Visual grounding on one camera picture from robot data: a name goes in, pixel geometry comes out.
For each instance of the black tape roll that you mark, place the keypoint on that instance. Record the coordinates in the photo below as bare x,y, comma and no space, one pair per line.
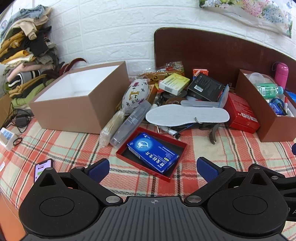
182,93

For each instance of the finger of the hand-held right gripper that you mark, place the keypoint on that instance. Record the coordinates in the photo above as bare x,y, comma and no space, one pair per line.
284,181
294,149

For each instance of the gold patterned pouch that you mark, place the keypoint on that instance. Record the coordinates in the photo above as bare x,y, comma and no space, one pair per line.
152,76

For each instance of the pile of folded clothes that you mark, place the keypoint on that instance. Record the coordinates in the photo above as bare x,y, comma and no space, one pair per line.
25,53

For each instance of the black box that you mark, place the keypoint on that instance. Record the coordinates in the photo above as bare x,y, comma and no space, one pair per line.
205,88

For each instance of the white green-label marker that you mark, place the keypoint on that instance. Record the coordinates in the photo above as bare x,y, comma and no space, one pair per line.
170,132

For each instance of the large brown cardboard box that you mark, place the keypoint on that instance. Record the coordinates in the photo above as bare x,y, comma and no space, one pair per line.
69,115

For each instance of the white power strip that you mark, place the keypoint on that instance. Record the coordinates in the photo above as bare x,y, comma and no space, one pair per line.
7,138

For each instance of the pink bottle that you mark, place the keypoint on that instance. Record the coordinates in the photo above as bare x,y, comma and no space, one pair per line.
282,74

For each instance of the blue tape dispenser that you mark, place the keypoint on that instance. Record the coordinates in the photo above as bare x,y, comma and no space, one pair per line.
275,107

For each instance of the smartphone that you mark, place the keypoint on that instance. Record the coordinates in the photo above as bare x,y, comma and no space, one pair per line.
42,169

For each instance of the blue medicine box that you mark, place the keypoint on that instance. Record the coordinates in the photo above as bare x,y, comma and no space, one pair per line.
152,150

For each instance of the yellow white medicine box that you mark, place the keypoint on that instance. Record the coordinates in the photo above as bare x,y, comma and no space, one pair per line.
173,83

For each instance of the white printed cloth pouch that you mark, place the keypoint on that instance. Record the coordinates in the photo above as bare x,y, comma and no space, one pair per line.
135,95

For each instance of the red white marker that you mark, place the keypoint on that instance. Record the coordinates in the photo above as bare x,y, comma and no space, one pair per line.
286,105

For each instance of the small brown cardboard box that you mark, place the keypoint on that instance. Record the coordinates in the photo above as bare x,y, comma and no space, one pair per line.
268,129

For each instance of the small red white box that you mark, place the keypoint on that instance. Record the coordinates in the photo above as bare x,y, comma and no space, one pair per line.
201,72

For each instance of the green bottle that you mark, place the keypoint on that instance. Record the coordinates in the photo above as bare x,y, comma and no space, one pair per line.
268,90

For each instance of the white label sticker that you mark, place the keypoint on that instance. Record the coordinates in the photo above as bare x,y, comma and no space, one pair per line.
1,167

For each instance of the brown wooden board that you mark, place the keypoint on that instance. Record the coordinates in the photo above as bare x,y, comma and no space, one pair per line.
208,51

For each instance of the red tray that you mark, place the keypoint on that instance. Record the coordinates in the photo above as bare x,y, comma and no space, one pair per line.
177,148

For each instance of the dark red feathers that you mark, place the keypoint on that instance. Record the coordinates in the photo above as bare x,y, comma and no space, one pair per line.
74,63

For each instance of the clear glasses case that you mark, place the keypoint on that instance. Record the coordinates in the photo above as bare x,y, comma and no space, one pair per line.
131,122

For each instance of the white shoe insole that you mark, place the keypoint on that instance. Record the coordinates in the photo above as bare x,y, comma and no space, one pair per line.
185,114

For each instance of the orange stool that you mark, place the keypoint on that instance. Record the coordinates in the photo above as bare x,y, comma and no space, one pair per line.
7,215

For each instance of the brown round object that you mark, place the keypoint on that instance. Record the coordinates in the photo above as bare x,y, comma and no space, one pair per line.
173,101

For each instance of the cotton swab pack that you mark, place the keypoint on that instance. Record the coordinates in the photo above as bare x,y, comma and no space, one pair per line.
111,129

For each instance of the plaid cloth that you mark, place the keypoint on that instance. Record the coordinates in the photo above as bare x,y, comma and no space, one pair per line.
208,148

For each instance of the black power adapter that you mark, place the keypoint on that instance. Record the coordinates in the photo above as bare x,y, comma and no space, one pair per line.
22,120

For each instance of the corrugated cardboard carton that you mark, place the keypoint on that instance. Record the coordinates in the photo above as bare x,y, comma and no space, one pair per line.
4,111

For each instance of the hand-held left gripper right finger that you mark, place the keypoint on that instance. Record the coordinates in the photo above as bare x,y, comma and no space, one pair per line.
207,170

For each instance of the floral plastic sheet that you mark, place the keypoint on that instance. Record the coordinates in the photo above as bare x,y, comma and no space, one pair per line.
252,10

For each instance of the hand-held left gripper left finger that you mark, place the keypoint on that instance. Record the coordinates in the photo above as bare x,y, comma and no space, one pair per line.
99,170

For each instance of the clear plastic container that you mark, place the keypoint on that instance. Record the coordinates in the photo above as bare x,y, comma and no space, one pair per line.
259,77

